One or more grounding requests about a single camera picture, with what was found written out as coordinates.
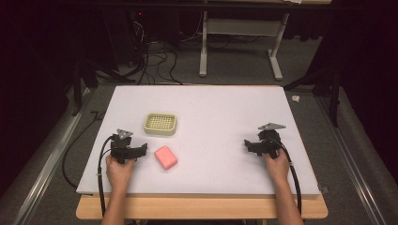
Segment pink soap bar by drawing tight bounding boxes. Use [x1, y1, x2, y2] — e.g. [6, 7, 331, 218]
[153, 145, 178, 171]

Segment white foam board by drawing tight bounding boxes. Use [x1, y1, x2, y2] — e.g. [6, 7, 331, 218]
[75, 84, 322, 199]

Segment black stand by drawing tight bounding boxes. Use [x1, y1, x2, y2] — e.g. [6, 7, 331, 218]
[70, 59, 137, 117]
[283, 62, 343, 128]

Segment person's left hand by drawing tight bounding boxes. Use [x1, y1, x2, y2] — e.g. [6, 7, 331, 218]
[105, 155, 137, 194]

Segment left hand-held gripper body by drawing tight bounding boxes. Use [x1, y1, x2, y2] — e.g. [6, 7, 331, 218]
[109, 128, 143, 165]

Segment person's right hand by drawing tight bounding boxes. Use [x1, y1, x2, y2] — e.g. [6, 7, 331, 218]
[263, 147, 291, 186]

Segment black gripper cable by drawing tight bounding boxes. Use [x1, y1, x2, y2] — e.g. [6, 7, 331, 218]
[276, 139, 302, 216]
[97, 135, 115, 218]

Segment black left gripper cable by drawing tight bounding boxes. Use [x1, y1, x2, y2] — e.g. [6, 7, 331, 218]
[97, 135, 115, 218]

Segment white metal table frame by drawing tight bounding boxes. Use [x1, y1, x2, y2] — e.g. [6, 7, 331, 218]
[198, 10, 290, 82]

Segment metal floor rail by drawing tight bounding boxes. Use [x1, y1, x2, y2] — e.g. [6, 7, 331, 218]
[10, 90, 95, 225]
[315, 95, 389, 225]

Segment cream soap dish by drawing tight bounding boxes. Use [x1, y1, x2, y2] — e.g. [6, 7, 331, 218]
[143, 112, 178, 137]

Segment wooden table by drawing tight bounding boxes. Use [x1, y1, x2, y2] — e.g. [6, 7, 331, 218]
[75, 192, 329, 220]

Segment black floor cables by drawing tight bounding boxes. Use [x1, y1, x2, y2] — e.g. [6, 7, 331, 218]
[126, 12, 207, 86]

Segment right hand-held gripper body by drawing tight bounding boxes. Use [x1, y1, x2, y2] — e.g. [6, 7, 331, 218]
[249, 122, 287, 159]

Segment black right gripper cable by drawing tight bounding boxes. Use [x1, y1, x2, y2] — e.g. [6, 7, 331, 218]
[276, 139, 302, 216]

